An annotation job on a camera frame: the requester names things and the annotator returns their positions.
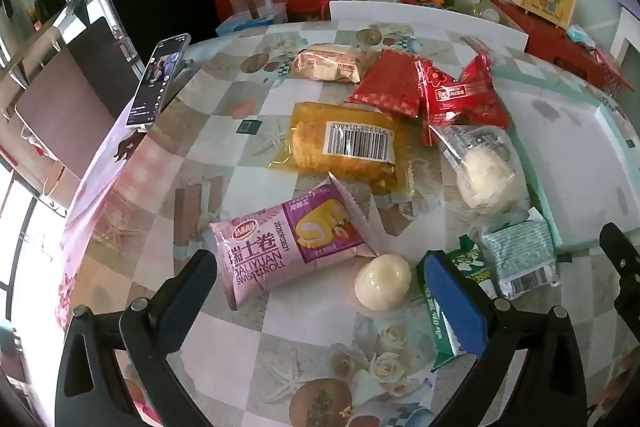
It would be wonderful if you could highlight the small round white mochi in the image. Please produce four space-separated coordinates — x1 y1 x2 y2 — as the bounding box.
354 254 412 312

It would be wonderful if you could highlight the smartphone on stand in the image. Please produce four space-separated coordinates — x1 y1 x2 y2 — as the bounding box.
126 34 191 128

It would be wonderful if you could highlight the large red gift box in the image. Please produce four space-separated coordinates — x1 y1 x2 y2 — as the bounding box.
491 0 634 94

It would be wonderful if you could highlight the green white biscuit packet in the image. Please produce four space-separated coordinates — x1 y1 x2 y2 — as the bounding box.
416 235 498 371

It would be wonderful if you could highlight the large bagged white bun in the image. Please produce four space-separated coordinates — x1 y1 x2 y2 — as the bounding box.
430 124 529 215

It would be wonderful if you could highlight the white shelf desk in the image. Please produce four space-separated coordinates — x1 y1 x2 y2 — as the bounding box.
610 6 640 65

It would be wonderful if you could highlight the pink swiss roll packet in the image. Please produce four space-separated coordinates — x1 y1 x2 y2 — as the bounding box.
209 174 380 311

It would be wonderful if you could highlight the blue tissue pack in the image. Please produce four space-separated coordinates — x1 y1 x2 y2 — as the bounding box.
566 24 596 49

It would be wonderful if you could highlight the red patterned packet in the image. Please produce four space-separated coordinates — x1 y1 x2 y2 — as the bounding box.
346 50 432 118

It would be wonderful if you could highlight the red candy-wrap snack bag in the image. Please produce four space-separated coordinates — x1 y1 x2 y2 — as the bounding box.
416 53 510 146

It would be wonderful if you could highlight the mint green snack packet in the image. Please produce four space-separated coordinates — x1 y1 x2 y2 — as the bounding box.
480 207 560 300

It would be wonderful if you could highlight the yellow cake packet with barcode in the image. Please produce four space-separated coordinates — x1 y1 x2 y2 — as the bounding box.
269 102 413 197

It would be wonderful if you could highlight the clear acrylic box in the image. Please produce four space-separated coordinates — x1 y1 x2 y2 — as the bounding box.
215 0 288 37

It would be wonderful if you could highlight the brown chair back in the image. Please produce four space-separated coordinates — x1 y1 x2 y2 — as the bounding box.
16 17 139 178

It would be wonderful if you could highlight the white teal-rimmed tray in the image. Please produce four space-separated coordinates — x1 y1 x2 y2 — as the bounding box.
492 67 639 251

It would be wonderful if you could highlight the beige orange bread packet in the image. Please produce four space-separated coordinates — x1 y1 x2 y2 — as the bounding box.
290 43 380 84

